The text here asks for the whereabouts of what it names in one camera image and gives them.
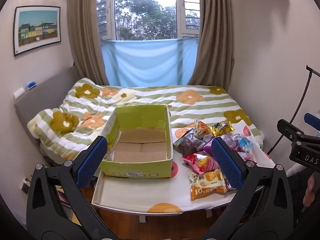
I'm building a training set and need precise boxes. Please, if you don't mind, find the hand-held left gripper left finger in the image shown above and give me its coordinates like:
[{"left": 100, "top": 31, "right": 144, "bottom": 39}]
[{"left": 26, "top": 135, "right": 118, "bottom": 240}]

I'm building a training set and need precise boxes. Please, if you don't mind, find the framed wall picture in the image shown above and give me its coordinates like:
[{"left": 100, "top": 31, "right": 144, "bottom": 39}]
[{"left": 13, "top": 6, "right": 62, "bottom": 56}]

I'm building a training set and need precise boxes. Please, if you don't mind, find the purple snack packet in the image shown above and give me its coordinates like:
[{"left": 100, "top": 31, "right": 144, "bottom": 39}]
[{"left": 204, "top": 135, "right": 238, "bottom": 157}]

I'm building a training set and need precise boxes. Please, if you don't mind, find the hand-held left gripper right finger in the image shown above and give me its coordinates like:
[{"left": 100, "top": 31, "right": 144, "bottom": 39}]
[{"left": 202, "top": 137, "right": 294, "bottom": 240}]

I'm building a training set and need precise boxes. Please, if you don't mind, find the gold snack packet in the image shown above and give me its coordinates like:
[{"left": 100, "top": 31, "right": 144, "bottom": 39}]
[{"left": 211, "top": 120, "right": 235, "bottom": 137}]

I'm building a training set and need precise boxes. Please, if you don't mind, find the light blue cloth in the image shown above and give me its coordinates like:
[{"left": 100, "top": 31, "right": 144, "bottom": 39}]
[{"left": 100, "top": 37, "right": 199, "bottom": 87}]

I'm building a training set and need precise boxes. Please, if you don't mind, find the green striped floral blanket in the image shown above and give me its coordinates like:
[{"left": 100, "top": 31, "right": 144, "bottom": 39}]
[{"left": 27, "top": 78, "right": 265, "bottom": 162}]

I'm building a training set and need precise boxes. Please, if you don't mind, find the wall power socket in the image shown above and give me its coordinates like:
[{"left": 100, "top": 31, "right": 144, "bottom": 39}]
[{"left": 21, "top": 177, "right": 32, "bottom": 194}]

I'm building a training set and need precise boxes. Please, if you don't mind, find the grey upholstered headboard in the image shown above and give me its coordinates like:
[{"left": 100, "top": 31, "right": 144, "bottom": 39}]
[{"left": 14, "top": 66, "right": 80, "bottom": 160}]

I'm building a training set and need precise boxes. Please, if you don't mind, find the pink snack packet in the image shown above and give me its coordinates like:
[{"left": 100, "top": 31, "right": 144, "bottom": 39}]
[{"left": 182, "top": 152, "right": 218, "bottom": 174}]

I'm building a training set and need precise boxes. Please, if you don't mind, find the black cable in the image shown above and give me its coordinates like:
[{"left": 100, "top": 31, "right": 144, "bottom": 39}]
[{"left": 265, "top": 65, "right": 320, "bottom": 155}]

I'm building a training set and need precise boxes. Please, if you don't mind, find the person's right hand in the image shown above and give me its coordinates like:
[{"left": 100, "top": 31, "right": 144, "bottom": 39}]
[{"left": 303, "top": 174, "right": 320, "bottom": 207}]

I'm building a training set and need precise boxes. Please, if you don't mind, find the dark brown snack packet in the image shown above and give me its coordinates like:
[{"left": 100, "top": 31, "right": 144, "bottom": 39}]
[{"left": 173, "top": 129, "right": 207, "bottom": 157}]

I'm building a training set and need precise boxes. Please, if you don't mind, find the green cardboard box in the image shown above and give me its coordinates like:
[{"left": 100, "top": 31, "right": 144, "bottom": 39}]
[{"left": 99, "top": 104, "right": 174, "bottom": 179}]

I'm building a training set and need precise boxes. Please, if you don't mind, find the brown curtain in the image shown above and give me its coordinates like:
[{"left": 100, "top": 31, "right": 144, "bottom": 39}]
[
  {"left": 67, "top": 0, "right": 110, "bottom": 85},
  {"left": 187, "top": 0, "right": 235, "bottom": 92}
]

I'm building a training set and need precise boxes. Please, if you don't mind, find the white cloth bundle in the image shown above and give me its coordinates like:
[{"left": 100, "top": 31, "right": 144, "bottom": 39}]
[{"left": 286, "top": 164, "right": 308, "bottom": 178}]

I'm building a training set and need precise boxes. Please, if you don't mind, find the white fruit print cloth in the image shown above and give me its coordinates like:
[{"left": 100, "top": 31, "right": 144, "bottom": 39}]
[{"left": 91, "top": 124, "right": 277, "bottom": 215}]

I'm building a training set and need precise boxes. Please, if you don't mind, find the orange cake packet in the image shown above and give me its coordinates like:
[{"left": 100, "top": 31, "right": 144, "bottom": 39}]
[{"left": 188, "top": 168, "right": 229, "bottom": 201}]

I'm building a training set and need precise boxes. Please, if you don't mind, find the dark grey clothing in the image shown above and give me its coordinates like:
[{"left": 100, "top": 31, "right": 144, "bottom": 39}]
[{"left": 287, "top": 167, "right": 320, "bottom": 230}]

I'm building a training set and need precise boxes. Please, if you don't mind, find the orange striped snack packet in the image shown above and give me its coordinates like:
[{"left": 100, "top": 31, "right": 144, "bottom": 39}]
[{"left": 194, "top": 119, "right": 213, "bottom": 139}]

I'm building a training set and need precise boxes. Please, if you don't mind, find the blue white snack packet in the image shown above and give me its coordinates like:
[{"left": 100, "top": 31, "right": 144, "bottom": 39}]
[{"left": 234, "top": 134, "right": 254, "bottom": 153}]

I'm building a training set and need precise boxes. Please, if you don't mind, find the window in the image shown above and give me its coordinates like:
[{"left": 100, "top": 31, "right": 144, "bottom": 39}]
[{"left": 96, "top": 0, "right": 200, "bottom": 41}]

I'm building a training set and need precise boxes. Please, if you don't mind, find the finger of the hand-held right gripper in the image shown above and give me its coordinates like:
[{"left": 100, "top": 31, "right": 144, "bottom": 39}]
[
  {"left": 304, "top": 113, "right": 320, "bottom": 131},
  {"left": 277, "top": 119, "right": 320, "bottom": 143}
]

